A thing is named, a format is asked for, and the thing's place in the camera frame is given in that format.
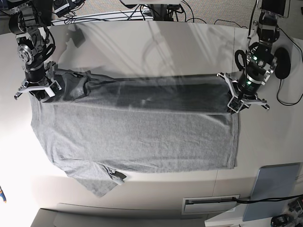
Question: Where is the black mouse cable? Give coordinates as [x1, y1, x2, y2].
[214, 19, 303, 106]

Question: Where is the black box device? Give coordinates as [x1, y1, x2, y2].
[53, 0, 70, 17]

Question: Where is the black device with teal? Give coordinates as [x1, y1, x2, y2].
[270, 214, 290, 227]

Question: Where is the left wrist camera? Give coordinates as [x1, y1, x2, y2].
[227, 100, 246, 114]

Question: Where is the black laptop cable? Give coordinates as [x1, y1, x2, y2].
[184, 194, 303, 206]

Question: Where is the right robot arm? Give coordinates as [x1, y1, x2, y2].
[0, 0, 62, 101]

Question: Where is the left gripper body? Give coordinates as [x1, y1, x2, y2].
[231, 71, 261, 104]

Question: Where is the blue orange tool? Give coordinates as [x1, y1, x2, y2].
[0, 187, 7, 203]

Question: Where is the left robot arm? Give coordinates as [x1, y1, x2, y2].
[217, 0, 290, 114]

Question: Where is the grey T-shirt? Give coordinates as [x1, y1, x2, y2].
[30, 73, 239, 197]

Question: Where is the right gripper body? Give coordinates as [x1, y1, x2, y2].
[22, 66, 58, 101]

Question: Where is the black computer mouse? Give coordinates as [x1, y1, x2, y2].
[274, 47, 291, 80]

